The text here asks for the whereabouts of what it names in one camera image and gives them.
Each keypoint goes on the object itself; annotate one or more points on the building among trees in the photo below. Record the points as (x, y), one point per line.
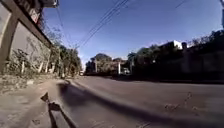
(106, 66)

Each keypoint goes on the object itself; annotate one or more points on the row of dark trees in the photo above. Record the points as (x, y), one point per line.
(150, 53)

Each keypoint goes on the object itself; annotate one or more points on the dark boundary wall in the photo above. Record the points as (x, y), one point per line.
(200, 66)

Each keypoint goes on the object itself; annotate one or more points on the white building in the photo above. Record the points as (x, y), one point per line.
(173, 44)

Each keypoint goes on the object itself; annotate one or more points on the grey asphalt road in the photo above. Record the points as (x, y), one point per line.
(140, 100)

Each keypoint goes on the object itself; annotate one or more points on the pale concrete wall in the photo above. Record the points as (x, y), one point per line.
(25, 43)

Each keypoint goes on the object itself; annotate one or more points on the dirt and concrete verge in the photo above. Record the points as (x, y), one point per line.
(16, 106)

